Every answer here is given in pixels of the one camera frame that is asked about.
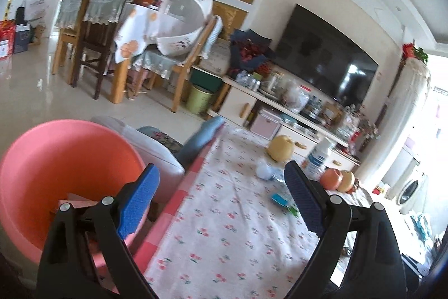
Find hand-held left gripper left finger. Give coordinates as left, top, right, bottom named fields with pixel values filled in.
left=36, top=163, right=162, bottom=299

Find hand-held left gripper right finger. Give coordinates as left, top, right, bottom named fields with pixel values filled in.
left=283, top=160, right=407, bottom=299

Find silver blue packet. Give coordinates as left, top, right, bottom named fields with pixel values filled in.
left=271, top=193, right=291, bottom=208

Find white plastic wrap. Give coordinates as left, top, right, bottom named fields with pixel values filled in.
left=255, top=161, right=286, bottom=182

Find brown packet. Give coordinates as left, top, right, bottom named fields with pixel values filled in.
left=66, top=193, right=100, bottom=208

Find pink plastic basin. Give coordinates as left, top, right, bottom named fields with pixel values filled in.
left=0, top=120, right=148, bottom=266

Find red apple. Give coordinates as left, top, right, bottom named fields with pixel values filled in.
left=320, top=168, right=343, bottom=190

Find red checked table cover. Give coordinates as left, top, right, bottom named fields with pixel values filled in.
left=131, top=145, right=225, bottom=289

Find white bottle with blue label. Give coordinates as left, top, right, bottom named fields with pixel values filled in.
left=302, top=137, right=335, bottom=180

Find large yellow pear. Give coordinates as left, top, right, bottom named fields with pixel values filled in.
left=337, top=170, right=355, bottom=194

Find small yellow pear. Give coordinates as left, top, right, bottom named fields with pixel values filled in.
left=268, top=135, right=294, bottom=163

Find floral cushion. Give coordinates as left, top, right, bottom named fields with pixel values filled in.
left=137, top=126, right=183, bottom=152

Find cherry print tablecloth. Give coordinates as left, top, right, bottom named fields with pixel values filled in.
left=143, top=126, right=372, bottom=299

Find pink storage box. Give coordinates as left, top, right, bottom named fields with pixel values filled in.
left=251, top=109, right=282, bottom=140

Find large clear snack bag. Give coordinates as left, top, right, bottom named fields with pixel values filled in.
left=332, top=106, right=361, bottom=142

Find brown paper bag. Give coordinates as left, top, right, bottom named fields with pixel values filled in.
left=322, top=101, right=342, bottom=126

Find blue cushion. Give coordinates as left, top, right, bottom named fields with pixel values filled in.
left=177, top=116, right=226, bottom=166

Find pack of small bottles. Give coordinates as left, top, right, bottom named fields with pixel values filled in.
left=308, top=96, right=324, bottom=114

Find artificial white flowers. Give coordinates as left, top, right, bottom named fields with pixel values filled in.
left=345, top=105, right=380, bottom=145

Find clear plastic food bag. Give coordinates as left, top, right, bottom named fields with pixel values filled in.
left=282, top=80, right=312, bottom=114

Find white washing machine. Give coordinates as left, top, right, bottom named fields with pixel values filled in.
left=395, top=147, right=429, bottom=215

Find white television cabinet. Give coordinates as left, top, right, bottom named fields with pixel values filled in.
left=208, top=75, right=361, bottom=177

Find light green bin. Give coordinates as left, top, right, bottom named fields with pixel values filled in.
left=185, top=85, right=215, bottom=115

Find set of glass cups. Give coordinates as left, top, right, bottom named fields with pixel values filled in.
left=235, top=71, right=261, bottom=89

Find standing air conditioner lace cover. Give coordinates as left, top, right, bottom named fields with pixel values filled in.
left=357, top=57, right=433, bottom=187

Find light wooden chair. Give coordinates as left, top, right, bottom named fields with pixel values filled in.
left=171, top=15, right=225, bottom=113

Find dark green box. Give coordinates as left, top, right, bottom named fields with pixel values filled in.
left=191, top=68, right=225, bottom=93

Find black television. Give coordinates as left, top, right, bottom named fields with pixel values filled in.
left=271, top=4, right=379, bottom=107

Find dark wrapped flower bouquet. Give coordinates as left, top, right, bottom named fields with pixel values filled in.
left=229, top=29, right=277, bottom=75

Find white printed sack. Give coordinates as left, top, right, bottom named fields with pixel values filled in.
left=201, top=40, right=232, bottom=75

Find dining table orange print cloth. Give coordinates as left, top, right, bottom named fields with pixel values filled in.
left=114, top=3, right=165, bottom=65

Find light blue towel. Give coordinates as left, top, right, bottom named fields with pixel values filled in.
left=201, top=16, right=223, bottom=58

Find red green plant decoration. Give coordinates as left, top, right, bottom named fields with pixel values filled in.
left=402, top=43, right=428, bottom=63

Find mesh food cover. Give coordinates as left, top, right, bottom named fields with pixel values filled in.
left=156, top=0, right=214, bottom=58

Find dark blue box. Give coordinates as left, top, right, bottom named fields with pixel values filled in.
left=14, top=24, right=36, bottom=54

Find dark chair grey lace cover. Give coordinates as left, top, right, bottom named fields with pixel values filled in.
left=72, top=0, right=135, bottom=100

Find wooden chair grey lace cover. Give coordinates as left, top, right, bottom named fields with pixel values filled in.
left=52, top=0, right=92, bottom=75

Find red gift box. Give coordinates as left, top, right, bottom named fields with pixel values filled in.
left=0, top=20, right=16, bottom=59

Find white paper bag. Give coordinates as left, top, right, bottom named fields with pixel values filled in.
left=24, top=0, right=60, bottom=37

